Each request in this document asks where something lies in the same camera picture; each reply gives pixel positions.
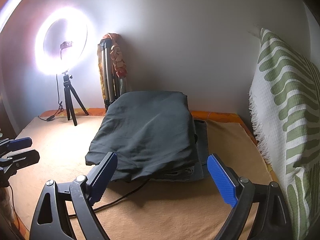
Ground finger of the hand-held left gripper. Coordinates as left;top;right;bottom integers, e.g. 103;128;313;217
0;137;33;155
0;149;40;174

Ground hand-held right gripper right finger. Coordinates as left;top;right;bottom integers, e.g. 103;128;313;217
207;153;294;240

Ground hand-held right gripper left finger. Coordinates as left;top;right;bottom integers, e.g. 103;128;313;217
29;151;118;240

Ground black pants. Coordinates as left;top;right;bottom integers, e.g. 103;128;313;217
85;91;200;182

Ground folded blue jeans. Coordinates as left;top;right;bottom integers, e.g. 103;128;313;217
150;119;209;183

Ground small black tripod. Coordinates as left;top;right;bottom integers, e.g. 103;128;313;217
61;71;89;126

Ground beige blanket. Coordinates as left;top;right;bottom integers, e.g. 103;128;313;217
12;116;274;240

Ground folded silver tripod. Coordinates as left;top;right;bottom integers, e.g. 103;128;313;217
98;39;120;112

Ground green white patterned pillow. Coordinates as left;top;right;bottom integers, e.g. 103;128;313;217
248;27;320;240

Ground black phone clamp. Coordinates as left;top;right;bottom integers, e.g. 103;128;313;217
60;41;73;60

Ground thin black cable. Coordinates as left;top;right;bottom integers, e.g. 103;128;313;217
67;179;149;219

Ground black ring light cable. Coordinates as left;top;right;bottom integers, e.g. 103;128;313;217
38;74;63;122

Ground white ring light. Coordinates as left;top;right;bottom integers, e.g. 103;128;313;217
34;6;94;75

